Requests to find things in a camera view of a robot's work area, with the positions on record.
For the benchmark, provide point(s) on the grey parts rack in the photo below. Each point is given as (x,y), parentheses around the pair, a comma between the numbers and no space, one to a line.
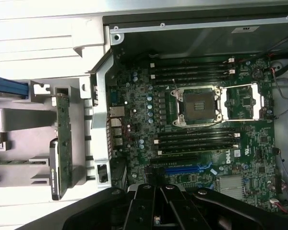
(26,124)

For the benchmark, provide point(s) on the silver chipset heatsink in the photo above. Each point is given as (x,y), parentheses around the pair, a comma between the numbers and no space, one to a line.
(230,187)

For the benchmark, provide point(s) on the CPU socket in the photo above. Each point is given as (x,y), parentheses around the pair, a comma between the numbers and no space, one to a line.
(198,103)

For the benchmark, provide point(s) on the blue serial port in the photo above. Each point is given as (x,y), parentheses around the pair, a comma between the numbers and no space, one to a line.
(114,95)

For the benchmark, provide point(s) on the black open PC case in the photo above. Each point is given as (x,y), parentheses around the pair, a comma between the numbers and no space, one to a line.
(206,43)

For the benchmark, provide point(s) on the blue disk caddy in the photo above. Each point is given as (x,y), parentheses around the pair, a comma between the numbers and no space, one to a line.
(7,86)

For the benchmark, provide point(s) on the thin metal locking lever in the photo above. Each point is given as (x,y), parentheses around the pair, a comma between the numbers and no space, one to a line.
(176,87)

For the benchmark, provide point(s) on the blue expansion slot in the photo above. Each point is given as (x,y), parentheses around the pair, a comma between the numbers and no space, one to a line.
(182,170)

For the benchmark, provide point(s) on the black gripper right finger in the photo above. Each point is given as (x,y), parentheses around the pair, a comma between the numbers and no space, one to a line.
(230,210)

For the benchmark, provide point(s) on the green RAM stick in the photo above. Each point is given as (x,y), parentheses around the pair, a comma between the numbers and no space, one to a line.
(4,161)

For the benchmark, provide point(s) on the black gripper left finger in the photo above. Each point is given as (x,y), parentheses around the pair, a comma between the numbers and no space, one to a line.
(91,210)

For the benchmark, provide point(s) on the green motherboard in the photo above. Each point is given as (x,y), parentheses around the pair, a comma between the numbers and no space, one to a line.
(254,134)

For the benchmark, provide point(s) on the silver ethernet port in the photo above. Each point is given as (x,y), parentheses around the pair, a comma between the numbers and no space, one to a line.
(117,111)

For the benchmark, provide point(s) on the metal socket cover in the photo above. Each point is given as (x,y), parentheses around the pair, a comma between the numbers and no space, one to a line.
(258,93)

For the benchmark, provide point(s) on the black expansion slot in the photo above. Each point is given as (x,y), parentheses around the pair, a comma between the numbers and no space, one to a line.
(172,159)

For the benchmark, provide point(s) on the coin cell battery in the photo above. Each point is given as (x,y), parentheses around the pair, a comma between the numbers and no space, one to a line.
(256,73)

